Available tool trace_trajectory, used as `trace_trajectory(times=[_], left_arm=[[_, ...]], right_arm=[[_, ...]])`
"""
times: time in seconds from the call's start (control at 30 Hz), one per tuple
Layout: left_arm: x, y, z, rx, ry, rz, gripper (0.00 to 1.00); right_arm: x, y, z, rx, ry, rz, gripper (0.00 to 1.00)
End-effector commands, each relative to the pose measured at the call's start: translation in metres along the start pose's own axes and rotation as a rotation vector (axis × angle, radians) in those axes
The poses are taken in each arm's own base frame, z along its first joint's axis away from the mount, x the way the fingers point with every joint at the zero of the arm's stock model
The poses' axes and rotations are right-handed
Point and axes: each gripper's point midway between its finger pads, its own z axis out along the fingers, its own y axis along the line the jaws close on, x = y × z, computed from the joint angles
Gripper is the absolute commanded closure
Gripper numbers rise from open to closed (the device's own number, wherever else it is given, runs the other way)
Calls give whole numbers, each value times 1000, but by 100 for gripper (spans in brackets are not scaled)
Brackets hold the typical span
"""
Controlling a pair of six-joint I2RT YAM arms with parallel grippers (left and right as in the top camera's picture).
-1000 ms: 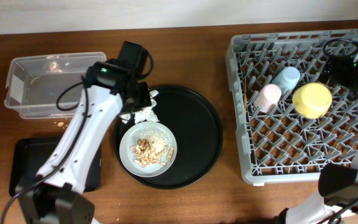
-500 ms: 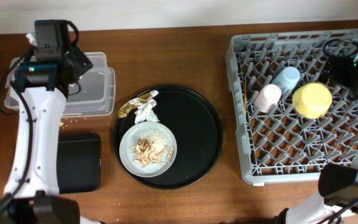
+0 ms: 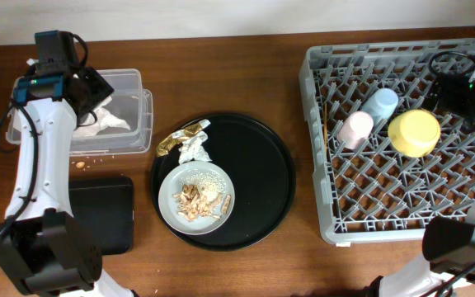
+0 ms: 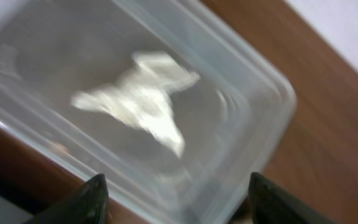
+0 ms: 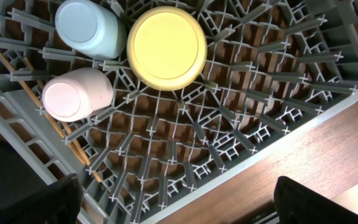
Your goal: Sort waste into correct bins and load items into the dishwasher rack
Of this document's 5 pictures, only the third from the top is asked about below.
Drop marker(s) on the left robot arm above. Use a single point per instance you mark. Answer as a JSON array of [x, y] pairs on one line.
[[44, 251]]

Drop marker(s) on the round black serving tray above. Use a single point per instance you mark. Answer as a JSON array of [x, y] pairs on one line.
[[262, 172]]

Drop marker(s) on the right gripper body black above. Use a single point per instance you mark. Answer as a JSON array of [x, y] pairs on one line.
[[474, 101]]

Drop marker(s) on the blue plastic cup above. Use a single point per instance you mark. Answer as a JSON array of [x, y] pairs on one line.
[[381, 105]]

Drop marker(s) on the pink plastic cup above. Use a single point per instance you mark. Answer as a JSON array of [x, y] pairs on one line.
[[356, 129]]

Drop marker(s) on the white tissue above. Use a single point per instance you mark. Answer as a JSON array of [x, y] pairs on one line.
[[193, 150], [98, 120]]

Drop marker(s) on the grey dishwasher rack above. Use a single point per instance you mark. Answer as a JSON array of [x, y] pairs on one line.
[[374, 194]]

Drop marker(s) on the gold foil wrapper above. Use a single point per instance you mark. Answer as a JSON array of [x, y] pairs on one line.
[[180, 136]]

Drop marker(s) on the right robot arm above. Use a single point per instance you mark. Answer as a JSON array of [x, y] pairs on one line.
[[448, 246]]

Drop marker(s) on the yellow plastic bowl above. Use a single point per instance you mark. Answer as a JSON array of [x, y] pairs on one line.
[[414, 133]]

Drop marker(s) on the black rectangular tray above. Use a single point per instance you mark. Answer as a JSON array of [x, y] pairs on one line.
[[105, 206]]

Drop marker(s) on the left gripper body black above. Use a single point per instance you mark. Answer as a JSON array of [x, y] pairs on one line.
[[99, 87]]

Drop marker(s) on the food scraps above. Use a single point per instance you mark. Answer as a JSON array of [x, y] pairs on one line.
[[203, 195]]

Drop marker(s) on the grey plate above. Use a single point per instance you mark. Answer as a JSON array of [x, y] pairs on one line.
[[172, 184]]

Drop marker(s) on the wooden chopstick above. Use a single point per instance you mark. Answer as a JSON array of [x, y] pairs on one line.
[[325, 133]]

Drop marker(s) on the clear plastic storage bin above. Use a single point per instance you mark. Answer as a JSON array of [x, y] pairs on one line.
[[131, 103]]

